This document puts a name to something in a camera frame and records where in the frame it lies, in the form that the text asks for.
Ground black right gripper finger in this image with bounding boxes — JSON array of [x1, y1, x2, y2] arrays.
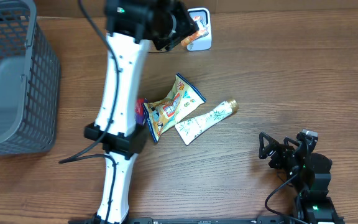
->
[[259, 132, 280, 159], [283, 136, 304, 156]]

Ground orange item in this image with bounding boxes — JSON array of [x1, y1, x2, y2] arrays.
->
[[181, 16, 209, 47]]

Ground white tube with gold cap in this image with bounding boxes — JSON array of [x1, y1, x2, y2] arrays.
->
[[175, 99, 239, 146]]

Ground cream snack bag blue edges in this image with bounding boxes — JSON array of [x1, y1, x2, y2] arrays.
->
[[142, 73, 206, 142]]

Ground red purple tissue pack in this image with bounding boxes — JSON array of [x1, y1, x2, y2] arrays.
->
[[135, 98, 148, 125]]

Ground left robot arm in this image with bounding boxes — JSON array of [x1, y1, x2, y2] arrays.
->
[[84, 1, 198, 223]]

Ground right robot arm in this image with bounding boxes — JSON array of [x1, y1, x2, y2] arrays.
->
[[259, 129, 344, 223]]

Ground white barcode scanner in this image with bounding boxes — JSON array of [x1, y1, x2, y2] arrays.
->
[[186, 7, 212, 51]]

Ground grey plastic shopping basket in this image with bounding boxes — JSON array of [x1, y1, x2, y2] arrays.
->
[[0, 1, 61, 155]]

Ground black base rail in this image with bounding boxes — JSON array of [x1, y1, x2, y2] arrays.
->
[[123, 216, 292, 224]]

